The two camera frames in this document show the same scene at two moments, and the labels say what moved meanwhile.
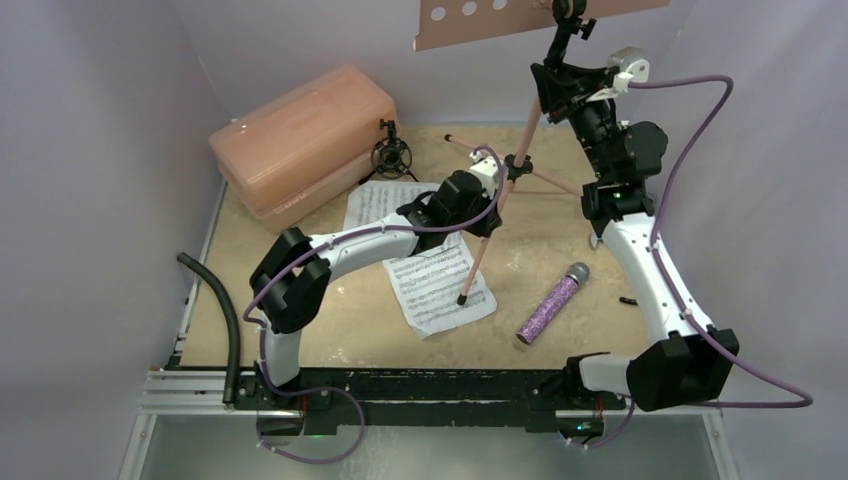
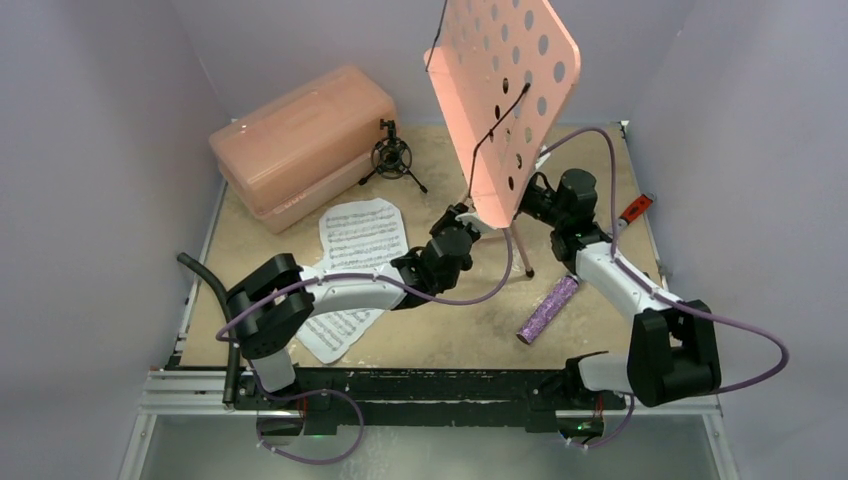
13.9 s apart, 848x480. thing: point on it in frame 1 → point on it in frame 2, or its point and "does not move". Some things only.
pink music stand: (445, 22) → (506, 70)
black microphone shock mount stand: (390, 157) does not move
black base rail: (328, 398) does not move
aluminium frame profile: (186, 393) does not move
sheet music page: (428, 286) → (329, 335)
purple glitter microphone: (553, 303) does not move
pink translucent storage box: (286, 159) does not move
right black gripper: (565, 89) → (532, 198)
